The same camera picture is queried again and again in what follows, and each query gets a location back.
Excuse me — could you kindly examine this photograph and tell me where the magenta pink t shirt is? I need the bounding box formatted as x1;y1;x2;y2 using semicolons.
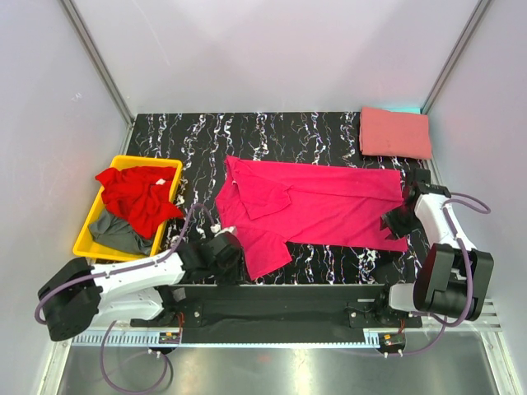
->
216;156;408;280

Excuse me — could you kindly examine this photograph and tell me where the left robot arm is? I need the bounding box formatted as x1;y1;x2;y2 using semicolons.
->
34;231;243;342

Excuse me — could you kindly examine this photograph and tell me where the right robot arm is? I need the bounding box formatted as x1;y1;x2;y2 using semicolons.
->
373;169;494;328

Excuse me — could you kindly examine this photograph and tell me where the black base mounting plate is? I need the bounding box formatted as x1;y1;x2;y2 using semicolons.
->
80;283;473;345

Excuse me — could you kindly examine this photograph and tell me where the folded salmon pink t shirt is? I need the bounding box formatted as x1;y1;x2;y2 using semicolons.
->
359;107;432;160

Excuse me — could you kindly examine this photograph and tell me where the folded teal t shirt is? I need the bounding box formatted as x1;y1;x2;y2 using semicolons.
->
384;105;422;114

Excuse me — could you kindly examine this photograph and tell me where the red t shirt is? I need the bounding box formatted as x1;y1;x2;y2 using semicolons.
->
96;166;184;239

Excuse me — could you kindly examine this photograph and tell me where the grey t shirt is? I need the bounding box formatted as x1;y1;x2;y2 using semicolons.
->
88;209;153;255

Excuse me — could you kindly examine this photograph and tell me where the yellow plastic bin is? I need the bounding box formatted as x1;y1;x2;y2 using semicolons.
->
72;155;183;262

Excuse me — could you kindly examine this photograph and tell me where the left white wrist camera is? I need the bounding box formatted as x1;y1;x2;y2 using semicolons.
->
210;224;237;235

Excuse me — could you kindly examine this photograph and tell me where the aluminium rail profile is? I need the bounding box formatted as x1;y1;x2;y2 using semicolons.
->
53;298;504;349

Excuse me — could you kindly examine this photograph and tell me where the right aluminium frame post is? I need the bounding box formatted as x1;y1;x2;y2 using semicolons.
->
421;0;494;115

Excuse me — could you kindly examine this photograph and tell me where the aluminium frame post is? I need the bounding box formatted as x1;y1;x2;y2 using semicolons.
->
59;0;136;128
421;0;494;115

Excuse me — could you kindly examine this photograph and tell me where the left aluminium frame post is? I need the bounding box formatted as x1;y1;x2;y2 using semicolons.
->
59;0;136;128

